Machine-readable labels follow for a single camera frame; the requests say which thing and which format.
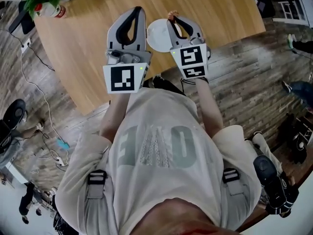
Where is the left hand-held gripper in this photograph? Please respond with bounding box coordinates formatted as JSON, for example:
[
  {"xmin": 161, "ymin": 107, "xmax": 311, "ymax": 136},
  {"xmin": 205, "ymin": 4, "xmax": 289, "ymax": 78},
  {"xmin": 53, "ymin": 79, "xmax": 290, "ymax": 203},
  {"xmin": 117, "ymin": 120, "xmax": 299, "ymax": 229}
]
[{"xmin": 102, "ymin": 6, "xmax": 153, "ymax": 94}]

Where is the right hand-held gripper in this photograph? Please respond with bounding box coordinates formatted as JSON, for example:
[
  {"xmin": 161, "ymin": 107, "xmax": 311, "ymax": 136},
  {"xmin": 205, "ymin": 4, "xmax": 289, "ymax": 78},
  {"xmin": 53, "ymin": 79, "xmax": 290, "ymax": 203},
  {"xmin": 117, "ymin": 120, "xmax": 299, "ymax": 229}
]
[{"xmin": 167, "ymin": 16, "xmax": 211, "ymax": 80}]

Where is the white round plate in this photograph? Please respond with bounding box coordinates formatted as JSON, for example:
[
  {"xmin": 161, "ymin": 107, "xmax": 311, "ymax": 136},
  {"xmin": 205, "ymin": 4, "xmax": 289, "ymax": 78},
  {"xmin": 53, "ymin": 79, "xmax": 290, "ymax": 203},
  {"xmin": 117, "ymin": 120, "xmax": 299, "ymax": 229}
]
[{"xmin": 146, "ymin": 18, "xmax": 183, "ymax": 53}]

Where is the person's right forearm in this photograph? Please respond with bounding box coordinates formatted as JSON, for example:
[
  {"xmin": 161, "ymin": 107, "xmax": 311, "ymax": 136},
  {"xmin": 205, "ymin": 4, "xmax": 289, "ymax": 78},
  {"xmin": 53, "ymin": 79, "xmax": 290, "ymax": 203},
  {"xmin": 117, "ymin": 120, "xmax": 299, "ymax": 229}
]
[{"xmin": 194, "ymin": 76, "xmax": 224, "ymax": 140}]

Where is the person's left forearm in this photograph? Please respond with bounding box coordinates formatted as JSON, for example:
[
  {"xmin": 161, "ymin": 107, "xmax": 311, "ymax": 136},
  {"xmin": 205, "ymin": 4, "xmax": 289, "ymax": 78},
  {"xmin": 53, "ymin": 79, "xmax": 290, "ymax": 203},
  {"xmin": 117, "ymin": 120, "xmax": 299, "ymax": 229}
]
[{"xmin": 99, "ymin": 92, "xmax": 134, "ymax": 144}]

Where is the plastic bottle red cap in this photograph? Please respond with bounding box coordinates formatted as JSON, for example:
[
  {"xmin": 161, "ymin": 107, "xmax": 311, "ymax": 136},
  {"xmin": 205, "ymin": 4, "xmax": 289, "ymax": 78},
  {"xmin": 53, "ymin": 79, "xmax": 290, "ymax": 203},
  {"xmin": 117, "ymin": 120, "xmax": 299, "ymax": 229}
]
[{"xmin": 34, "ymin": 3, "xmax": 68, "ymax": 19}]

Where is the person's beige t-shirt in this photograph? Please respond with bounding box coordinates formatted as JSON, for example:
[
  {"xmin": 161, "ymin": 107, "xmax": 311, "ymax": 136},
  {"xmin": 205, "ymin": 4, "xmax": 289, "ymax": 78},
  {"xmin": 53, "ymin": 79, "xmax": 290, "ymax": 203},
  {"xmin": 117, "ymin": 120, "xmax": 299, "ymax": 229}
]
[{"xmin": 55, "ymin": 87, "xmax": 262, "ymax": 235}]

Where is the white step stool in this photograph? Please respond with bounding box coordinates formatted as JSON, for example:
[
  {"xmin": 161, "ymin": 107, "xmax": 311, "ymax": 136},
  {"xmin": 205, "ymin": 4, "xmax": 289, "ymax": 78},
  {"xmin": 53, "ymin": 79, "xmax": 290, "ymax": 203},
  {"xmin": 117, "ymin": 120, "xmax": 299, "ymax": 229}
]
[{"xmin": 272, "ymin": 0, "xmax": 309, "ymax": 24}]

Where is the light blue plastic object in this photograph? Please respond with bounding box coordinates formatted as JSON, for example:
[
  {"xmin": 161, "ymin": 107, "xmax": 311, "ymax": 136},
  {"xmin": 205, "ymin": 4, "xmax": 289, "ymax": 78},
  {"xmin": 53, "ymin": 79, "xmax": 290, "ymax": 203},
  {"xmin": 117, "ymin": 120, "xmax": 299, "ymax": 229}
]
[{"xmin": 56, "ymin": 138, "xmax": 70, "ymax": 154}]

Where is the black round stool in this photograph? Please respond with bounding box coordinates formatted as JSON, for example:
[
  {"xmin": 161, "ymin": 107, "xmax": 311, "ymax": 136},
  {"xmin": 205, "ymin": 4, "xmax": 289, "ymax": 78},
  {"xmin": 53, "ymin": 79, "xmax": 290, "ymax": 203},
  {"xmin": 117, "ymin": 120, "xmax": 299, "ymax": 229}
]
[{"xmin": 2, "ymin": 98, "xmax": 27, "ymax": 132}]

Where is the person's head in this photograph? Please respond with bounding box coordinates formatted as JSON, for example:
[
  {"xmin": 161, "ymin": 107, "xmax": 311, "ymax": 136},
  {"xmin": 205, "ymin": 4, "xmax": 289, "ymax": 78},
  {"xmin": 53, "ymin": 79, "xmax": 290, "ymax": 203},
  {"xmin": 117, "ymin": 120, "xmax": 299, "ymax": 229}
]
[{"xmin": 144, "ymin": 197, "xmax": 240, "ymax": 235}]

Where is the white floor cable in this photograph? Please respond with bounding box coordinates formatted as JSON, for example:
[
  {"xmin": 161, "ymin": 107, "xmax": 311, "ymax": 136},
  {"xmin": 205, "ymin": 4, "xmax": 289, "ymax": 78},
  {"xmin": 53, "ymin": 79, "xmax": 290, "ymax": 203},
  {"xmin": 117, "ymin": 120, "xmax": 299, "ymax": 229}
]
[{"xmin": 20, "ymin": 52, "xmax": 65, "ymax": 144}]

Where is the grey backpack strap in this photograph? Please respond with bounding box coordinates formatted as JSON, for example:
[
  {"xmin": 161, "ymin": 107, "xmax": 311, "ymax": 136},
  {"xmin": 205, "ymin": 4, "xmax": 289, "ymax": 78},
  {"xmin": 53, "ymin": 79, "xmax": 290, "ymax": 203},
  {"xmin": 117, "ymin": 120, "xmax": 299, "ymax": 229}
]
[
  {"xmin": 222, "ymin": 167, "xmax": 245, "ymax": 197},
  {"xmin": 85, "ymin": 169, "xmax": 108, "ymax": 200}
]

